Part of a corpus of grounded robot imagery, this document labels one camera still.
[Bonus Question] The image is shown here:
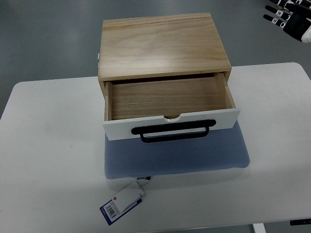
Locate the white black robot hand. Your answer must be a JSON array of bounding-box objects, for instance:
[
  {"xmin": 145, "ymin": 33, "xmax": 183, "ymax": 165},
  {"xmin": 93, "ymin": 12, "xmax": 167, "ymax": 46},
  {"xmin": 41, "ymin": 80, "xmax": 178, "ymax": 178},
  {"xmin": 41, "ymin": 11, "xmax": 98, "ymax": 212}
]
[{"xmin": 263, "ymin": 0, "xmax": 311, "ymax": 43}]

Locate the white top drawer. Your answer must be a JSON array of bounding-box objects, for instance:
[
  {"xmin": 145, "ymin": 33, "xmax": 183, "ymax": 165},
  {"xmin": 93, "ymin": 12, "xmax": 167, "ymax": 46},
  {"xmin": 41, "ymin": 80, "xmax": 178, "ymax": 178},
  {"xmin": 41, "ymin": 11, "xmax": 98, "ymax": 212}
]
[{"xmin": 103, "ymin": 72, "xmax": 240, "ymax": 141}]

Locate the black drawer handle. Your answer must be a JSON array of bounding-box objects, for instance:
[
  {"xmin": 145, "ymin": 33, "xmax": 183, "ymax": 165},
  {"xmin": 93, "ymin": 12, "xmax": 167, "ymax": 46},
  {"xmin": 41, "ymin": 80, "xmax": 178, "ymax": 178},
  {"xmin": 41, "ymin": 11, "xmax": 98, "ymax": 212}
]
[{"xmin": 131, "ymin": 119, "xmax": 216, "ymax": 143}]

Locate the wooden drawer cabinet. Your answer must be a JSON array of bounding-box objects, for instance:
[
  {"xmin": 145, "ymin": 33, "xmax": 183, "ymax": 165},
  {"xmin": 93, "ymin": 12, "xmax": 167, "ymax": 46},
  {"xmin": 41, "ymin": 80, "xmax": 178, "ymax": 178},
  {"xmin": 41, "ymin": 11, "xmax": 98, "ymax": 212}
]
[{"xmin": 98, "ymin": 12, "xmax": 232, "ymax": 98}]

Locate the blue cushion pad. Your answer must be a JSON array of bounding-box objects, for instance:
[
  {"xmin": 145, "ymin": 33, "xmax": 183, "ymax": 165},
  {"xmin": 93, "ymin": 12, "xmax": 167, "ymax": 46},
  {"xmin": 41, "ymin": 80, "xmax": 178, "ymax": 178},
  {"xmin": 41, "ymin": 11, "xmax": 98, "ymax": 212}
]
[{"xmin": 104, "ymin": 123, "xmax": 250, "ymax": 179}]

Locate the black table control panel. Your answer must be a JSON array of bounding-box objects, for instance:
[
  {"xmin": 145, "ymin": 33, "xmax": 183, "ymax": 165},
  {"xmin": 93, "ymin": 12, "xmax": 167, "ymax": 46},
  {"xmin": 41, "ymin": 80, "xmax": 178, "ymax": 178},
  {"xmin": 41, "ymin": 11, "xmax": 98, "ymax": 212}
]
[{"xmin": 290, "ymin": 218, "xmax": 311, "ymax": 226}]

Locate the white table leg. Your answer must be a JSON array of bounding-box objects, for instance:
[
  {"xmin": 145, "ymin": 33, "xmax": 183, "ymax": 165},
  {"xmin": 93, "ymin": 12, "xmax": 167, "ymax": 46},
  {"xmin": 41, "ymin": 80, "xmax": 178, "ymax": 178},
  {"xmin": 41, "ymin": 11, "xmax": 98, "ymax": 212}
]
[{"xmin": 252, "ymin": 223, "xmax": 266, "ymax": 233}]

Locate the white and blue tag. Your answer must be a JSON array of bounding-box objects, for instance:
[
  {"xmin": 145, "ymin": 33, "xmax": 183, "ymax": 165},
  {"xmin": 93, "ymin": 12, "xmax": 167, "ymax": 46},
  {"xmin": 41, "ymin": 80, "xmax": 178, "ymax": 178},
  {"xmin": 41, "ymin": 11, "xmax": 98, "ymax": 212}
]
[{"xmin": 100, "ymin": 181, "xmax": 145, "ymax": 226}]

